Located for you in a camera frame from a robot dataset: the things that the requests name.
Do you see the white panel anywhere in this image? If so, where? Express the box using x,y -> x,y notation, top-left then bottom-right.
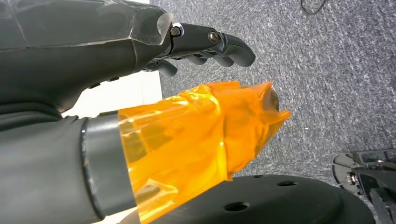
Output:
62,70 -> 163,224

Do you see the black metal mechanism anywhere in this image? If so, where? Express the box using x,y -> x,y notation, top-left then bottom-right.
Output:
331,149 -> 396,224

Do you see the black floor cable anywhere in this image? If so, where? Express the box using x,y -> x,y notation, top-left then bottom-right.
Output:
300,0 -> 328,15

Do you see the black round base plate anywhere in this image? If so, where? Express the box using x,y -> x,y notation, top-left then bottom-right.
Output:
119,175 -> 376,224

